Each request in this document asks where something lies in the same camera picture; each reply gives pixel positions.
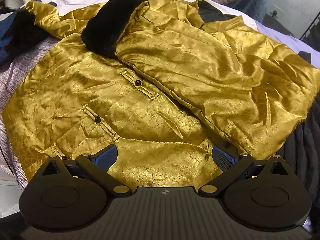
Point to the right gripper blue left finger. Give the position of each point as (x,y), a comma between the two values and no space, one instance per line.
(105,158)

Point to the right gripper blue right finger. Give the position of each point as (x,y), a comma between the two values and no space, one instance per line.
(225,157)

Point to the gold satin jacket black fur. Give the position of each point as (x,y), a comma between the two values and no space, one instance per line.
(163,80)

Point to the black garment at bed edge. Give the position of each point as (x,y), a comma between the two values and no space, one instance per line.
(298,181)

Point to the black metal chair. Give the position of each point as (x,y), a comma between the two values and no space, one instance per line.
(297,28)

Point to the navy blue folded garment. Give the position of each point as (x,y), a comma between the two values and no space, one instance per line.
(19,34)

